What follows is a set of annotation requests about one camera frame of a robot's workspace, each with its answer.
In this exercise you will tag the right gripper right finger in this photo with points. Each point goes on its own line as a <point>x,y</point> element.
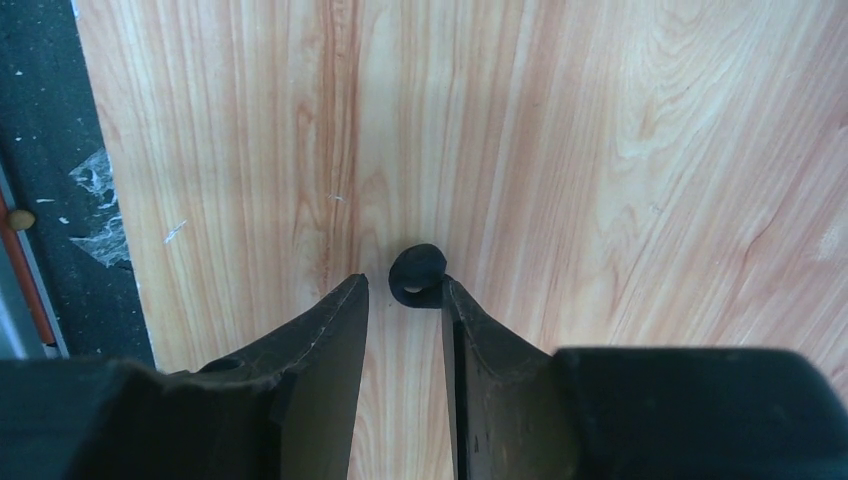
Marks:
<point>517,412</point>

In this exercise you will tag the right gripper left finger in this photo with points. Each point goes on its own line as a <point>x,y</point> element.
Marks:
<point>282,407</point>

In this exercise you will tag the black mounting rail base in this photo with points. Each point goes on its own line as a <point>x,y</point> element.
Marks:
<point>56,166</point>

